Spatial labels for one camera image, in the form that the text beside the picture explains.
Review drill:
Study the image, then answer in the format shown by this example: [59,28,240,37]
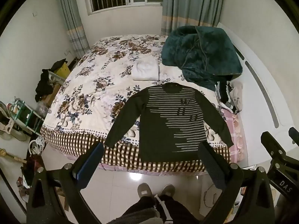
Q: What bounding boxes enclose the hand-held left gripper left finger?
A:
[26,142,104,224]

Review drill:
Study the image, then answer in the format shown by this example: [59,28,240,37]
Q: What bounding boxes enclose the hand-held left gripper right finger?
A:
[197,141,275,224]

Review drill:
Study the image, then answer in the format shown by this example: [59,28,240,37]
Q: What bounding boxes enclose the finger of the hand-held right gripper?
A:
[260,131,287,161]
[288,127,299,145]

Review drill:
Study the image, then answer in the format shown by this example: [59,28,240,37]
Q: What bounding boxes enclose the dark striped sweater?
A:
[104,83,234,162]

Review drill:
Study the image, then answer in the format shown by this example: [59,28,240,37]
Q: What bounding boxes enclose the pile of crumpled clothes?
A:
[215,80,244,115]

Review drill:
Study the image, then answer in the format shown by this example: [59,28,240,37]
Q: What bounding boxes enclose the dark clothes heap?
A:
[35,59,68,102]

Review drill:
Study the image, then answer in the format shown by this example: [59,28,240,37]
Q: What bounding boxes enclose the person's right grey shoe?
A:
[160,184,176,197]

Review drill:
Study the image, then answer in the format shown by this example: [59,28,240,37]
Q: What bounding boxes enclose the person's grey shoe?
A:
[160,184,176,197]
[137,183,153,198]

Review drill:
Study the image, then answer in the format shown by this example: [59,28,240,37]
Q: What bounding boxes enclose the person's left grey shoe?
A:
[137,183,153,198]

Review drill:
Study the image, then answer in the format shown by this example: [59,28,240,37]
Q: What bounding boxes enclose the white bed headboard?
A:
[216,21,298,169]

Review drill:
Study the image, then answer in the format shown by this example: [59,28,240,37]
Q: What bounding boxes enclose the person's legs in dark pants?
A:
[121,193,186,224]

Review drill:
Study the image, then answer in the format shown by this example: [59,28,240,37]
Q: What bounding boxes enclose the floral bed quilt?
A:
[40,34,232,173]

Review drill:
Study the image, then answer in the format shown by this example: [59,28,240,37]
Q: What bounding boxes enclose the wooden stick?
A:
[0,147,27,164]

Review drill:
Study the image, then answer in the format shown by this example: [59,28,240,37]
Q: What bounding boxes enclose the green storage rack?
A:
[12,97,45,136]

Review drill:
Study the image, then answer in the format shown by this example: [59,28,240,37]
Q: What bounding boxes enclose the white plastic bin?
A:
[48,71,64,84]

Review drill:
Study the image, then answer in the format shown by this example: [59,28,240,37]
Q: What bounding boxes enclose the yellow box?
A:
[54,63,72,83]

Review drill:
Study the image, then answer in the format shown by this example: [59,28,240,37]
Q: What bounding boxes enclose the white folded cloth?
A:
[131,60,160,82]

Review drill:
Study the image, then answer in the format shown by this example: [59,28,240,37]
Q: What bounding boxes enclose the teal plush blanket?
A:
[161,25,243,91]

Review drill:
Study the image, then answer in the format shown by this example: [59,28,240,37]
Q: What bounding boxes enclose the grey-blue curtain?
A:
[161,0,226,36]
[53,0,90,59]

